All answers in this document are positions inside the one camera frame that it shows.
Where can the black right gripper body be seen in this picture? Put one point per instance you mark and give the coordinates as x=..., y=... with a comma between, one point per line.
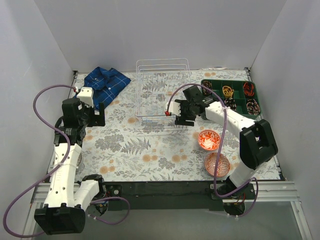
x=184, y=116

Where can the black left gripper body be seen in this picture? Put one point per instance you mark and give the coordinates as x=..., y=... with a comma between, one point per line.
x=97, y=118

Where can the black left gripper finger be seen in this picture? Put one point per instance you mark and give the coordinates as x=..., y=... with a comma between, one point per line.
x=101, y=112
x=96, y=123

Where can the red floral pattern bowl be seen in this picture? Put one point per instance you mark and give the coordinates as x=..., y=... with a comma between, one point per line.
x=209, y=140

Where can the brown lattice pattern bowl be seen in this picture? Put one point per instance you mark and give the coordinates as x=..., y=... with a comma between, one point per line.
x=79, y=160

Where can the white wire dish rack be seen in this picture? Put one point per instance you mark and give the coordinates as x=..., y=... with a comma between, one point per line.
x=156, y=80

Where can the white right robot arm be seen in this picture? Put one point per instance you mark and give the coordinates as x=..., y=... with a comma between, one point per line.
x=257, y=144

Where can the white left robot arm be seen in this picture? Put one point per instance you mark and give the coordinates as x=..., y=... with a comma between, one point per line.
x=63, y=210

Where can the floral patterned table mat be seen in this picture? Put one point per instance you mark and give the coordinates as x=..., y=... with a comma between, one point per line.
x=126, y=150

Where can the dark floral rolled band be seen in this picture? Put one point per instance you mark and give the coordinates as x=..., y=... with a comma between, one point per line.
x=208, y=86

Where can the blue plaid shirt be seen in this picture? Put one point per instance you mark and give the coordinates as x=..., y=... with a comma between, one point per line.
x=106, y=85

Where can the black floral rolled band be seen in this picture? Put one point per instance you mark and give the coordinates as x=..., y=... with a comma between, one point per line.
x=230, y=103

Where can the yellow rolled band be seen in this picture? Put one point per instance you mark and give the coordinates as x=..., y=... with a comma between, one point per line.
x=227, y=91

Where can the green compartment organizer tray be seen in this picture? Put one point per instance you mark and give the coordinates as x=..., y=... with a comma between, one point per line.
x=238, y=95

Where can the red black rolled band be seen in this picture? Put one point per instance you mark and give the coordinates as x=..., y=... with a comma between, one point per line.
x=248, y=89

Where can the pink black rolled band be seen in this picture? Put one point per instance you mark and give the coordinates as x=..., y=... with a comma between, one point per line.
x=253, y=107

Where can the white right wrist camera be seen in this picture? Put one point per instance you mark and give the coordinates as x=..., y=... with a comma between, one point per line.
x=172, y=108

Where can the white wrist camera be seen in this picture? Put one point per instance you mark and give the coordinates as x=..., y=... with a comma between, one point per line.
x=172, y=108
x=85, y=94

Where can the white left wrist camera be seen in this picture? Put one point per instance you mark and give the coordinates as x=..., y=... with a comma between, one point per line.
x=85, y=94

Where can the aluminium frame rail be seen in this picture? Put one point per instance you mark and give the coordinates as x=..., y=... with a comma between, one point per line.
x=268, y=191

